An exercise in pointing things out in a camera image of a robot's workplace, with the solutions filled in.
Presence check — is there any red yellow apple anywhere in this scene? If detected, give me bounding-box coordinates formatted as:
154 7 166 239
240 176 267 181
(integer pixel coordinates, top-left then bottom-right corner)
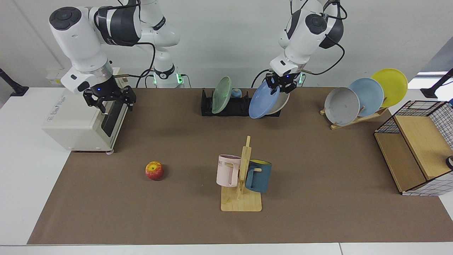
145 161 164 181

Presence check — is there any cream plate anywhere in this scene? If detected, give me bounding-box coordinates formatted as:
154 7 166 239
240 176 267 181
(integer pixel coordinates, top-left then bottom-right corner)
265 90 290 115

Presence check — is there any black dish rack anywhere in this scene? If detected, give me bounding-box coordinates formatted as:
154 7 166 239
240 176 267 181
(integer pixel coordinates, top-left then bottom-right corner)
201 89 282 117

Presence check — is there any green plate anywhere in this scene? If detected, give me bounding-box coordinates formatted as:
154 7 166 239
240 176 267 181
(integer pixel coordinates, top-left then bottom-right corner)
212 76 233 114

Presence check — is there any grey plate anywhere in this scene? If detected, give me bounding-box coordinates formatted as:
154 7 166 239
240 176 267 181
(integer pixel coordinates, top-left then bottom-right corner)
324 87 360 126

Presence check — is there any wooden plate rack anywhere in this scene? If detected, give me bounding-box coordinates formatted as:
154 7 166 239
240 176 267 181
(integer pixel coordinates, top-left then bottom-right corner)
320 106 389 130

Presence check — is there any light blue plate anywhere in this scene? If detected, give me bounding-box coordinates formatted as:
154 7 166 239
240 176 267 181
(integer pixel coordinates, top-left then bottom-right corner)
348 78 384 117

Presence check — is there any yellow plate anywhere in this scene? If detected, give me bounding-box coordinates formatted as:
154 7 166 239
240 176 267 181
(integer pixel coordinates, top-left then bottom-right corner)
371 68 408 108

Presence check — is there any pale toaster oven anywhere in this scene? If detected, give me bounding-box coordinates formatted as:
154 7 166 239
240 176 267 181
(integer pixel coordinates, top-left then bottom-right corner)
42 67 133 153

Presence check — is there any dark teal mug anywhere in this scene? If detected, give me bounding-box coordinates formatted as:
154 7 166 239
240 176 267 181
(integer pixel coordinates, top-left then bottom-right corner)
245 160 272 193

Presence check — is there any black stand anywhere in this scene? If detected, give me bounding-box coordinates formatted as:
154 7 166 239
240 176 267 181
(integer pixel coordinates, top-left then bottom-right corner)
0 68 29 97
420 68 453 99

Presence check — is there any pink mug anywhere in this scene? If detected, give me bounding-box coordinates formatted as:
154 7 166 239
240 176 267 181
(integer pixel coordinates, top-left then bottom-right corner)
216 154 242 187

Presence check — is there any brown table cloth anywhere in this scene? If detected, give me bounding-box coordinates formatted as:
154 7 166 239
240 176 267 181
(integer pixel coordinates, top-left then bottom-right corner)
27 87 453 245

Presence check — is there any wooden cup stand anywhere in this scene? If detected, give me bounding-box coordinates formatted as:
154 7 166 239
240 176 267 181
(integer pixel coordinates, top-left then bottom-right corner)
221 136 263 212

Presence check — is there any black base cable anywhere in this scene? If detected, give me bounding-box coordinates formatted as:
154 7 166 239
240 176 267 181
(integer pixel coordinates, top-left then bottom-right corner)
251 69 270 88
136 69 154 88

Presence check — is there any white wall socket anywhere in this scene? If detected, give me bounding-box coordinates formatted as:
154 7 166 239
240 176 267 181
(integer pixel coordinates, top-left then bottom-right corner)
46 70 66 85

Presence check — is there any wire basket with wooden floor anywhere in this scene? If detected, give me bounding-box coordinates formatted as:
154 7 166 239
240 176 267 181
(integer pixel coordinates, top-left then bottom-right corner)
374 100 453 196

